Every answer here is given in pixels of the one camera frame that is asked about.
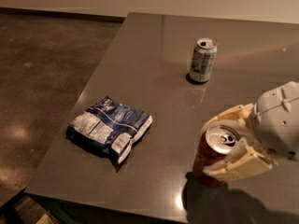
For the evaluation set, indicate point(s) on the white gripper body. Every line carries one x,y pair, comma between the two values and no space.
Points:
277,121

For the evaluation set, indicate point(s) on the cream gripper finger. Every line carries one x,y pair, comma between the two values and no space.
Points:
236,118
242,162

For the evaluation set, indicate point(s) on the red coke can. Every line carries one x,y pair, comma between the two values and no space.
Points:
215,143

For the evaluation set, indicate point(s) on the green white 7up can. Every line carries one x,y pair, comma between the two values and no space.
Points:
204,54

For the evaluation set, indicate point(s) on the blue white chip bag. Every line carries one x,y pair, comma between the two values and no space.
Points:
110,127

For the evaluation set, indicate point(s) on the yellow object under table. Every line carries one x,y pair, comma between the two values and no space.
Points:
45,219

